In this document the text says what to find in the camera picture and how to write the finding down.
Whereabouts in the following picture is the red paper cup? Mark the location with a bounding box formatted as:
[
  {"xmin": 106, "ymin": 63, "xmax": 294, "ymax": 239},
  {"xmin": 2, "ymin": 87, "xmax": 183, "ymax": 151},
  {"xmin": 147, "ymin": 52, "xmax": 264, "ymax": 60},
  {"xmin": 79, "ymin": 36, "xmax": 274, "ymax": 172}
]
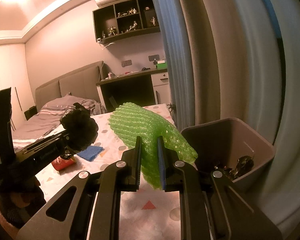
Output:
[{"xmin": 51, "ymin": 157, "xmax": 76, "ymax": 171}]

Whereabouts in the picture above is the small black bag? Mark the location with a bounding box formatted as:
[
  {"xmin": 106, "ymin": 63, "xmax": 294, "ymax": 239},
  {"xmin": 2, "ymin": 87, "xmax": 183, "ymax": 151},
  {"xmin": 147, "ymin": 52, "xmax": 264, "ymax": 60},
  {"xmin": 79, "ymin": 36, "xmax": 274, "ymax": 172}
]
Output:
[{"xmin": 213, "ymin": 154, "xmax": 255, "ymax": 181}]

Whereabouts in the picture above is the blue foam net sleeve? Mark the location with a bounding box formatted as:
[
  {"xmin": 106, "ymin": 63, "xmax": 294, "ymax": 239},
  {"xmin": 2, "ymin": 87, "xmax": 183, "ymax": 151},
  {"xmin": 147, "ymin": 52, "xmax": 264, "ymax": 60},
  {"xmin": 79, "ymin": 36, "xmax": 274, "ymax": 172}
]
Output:
[{"xmin": 77, "ymin": 146, "xmax": 104, "ymax": 162}]

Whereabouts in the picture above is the black plastic bag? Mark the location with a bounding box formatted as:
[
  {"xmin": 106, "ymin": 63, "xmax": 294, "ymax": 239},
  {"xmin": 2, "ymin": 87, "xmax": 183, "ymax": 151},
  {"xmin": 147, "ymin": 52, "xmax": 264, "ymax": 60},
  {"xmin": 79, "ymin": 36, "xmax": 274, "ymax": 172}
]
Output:
[{"xmin": 60, "ymin": 102, "xmax": 98, "ymax": 152}]

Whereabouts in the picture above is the green foam net sleeve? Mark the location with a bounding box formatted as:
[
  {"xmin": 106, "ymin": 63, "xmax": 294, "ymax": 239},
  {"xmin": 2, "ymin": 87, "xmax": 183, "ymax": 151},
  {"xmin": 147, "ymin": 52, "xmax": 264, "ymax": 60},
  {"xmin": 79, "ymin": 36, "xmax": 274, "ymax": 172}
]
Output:
[{"xmin": 109, "ymin": 102, "xmax": 198, "ymax": 189}]

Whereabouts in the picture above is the grey plastic trash bin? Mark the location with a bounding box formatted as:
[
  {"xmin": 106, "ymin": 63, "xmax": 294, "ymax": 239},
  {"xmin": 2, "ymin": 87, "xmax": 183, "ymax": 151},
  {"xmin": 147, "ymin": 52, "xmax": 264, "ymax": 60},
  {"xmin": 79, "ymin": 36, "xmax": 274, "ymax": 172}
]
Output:
[{"xmin": 181, "ymin": 118, "xmax": 275, "ymax": 192}]

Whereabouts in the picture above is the bed with grey bedding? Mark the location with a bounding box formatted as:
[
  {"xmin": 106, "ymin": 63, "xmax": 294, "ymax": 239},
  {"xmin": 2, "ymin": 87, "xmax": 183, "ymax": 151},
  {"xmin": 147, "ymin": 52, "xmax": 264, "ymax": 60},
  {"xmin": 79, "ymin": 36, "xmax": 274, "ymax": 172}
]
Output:
[{"xmin": 12, "ymin": 94, "xmax": 106, "ymax": 152}]

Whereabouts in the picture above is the white wardrobe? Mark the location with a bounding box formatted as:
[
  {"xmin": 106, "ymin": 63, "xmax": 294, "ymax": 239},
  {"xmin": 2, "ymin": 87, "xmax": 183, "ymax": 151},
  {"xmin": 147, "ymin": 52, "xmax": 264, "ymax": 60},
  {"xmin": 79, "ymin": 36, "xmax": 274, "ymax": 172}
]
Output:
[{"xmin": 0, "ymin": 44, "xmax": 29, "ymax": 131}]

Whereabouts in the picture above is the brown padded headboard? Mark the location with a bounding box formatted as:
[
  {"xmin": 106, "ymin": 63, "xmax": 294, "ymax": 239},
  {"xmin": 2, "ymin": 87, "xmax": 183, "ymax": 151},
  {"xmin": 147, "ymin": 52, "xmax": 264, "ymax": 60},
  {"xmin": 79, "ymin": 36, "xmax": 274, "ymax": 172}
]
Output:
[{"xmin": 35, "ymin": 61, "xmax": 104, "ymax": 110}]

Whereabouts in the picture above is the dark desk with drawers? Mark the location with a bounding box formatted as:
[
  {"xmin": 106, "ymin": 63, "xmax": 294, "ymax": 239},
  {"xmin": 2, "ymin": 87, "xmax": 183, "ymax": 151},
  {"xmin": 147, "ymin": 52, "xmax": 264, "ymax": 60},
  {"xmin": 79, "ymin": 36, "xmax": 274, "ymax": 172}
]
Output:
[{"xmin": 96, "ymin": 69, "xmax": 171, "ymax": 112}]

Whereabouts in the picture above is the green box on desk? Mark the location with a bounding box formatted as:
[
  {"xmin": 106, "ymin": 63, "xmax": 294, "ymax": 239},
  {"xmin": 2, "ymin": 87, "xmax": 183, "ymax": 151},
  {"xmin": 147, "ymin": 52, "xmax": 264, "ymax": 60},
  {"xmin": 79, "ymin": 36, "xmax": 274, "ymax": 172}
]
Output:
[{"xmin": 156, "ymin": 60, "xmax": 167, "ymax": 69}]

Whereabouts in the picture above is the blue curtain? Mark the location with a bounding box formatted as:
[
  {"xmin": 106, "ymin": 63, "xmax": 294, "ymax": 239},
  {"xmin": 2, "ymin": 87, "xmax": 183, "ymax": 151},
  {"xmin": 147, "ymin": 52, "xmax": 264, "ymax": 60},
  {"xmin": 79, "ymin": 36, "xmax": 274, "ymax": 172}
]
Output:
[{"xmin": 153, "ymin": 0, "xmax": 195, "ymax": 130}]

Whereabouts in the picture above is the beige curtain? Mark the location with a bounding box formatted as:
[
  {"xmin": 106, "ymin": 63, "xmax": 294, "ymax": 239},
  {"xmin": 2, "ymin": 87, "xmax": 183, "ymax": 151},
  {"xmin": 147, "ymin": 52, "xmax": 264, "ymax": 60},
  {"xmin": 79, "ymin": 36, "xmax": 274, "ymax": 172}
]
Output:
[{"xmin": 175, "ymin": 0, "xmax": 300, "ymax": 239}]

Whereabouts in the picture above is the dark wall shelf with figurines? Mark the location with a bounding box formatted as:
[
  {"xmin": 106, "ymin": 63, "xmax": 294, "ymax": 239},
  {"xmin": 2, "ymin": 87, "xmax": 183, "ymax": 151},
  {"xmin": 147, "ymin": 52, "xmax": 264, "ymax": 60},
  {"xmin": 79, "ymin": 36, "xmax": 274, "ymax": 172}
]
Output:
[{"xmin": 93, "ymin": 0, "xmax": 160, "ymax": 45}]

